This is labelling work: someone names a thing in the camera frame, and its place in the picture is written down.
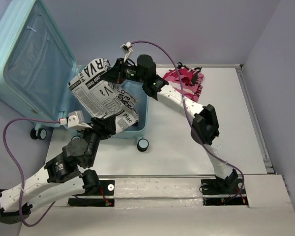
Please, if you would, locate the light blue open suitcase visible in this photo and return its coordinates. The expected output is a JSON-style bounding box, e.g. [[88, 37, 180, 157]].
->
[[0, 0, 152, 151]]

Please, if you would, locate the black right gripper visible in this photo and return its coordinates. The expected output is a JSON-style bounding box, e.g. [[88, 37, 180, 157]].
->
[[100, 57, 147, 83]]

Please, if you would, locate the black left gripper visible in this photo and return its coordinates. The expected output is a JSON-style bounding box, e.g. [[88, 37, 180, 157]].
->
[[79, 114, 118, 167]]

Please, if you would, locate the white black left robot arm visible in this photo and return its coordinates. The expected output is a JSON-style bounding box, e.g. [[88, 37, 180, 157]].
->
[[0, 115, 116, 224]]

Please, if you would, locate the pink camouflage folded garment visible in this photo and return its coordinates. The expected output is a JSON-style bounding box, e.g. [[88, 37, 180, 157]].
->
[[163, 62, 205, 102]]

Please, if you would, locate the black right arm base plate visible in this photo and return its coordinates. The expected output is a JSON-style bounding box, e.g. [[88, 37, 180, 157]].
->
[[199, 178, 249, 206]]

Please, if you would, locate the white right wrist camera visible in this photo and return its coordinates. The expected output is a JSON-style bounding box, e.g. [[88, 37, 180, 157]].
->
[[120, 42, 133, 62]]

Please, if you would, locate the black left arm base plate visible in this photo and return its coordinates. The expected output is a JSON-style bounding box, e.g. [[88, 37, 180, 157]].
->
[[67, 178, 115, 207]]

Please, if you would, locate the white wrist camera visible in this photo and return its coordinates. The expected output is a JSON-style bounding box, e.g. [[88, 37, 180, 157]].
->
[[67, 111, 91, 131], [120, 42, 133, 62]]

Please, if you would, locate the newspaper print garment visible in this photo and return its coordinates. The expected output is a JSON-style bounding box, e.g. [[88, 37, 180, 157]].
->
[[68, 58, 139, 134]]

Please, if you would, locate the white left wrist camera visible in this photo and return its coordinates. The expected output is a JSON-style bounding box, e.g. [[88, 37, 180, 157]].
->
[[67, 111, 91, 131]]

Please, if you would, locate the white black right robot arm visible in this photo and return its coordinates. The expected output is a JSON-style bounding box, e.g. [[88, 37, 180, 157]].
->
[[100, 55, 238, 194]]

